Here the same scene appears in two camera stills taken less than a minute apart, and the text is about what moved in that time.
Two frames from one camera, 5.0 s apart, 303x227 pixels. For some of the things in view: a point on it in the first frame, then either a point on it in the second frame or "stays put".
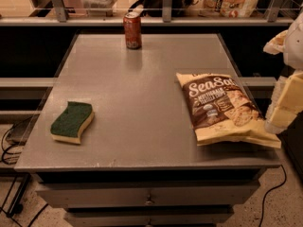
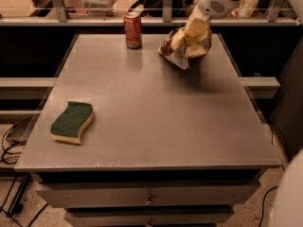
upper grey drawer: (89, 195) stays put
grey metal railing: (62, 18) stays put
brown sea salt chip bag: (221, 112) to (184, 56)
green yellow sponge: (68, 126) stays put
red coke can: (133, 26) stays put
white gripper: (294, 46) to (212, 3)
